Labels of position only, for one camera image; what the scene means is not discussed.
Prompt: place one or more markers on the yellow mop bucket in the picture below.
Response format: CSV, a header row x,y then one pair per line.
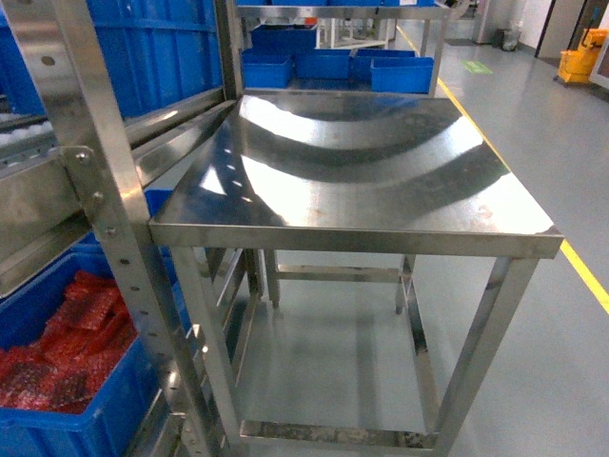
x,y
575,66

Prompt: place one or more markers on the blue bin with red bags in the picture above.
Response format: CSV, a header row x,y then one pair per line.
x,y
100,426

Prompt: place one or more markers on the steel flow rack shelf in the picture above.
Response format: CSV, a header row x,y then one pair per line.
x,y
59,44

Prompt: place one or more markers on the red bubble wrap bags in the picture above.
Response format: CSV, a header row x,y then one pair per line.
x,y
82,342

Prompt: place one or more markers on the small steel table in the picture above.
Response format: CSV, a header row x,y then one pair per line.
x,y
353,188

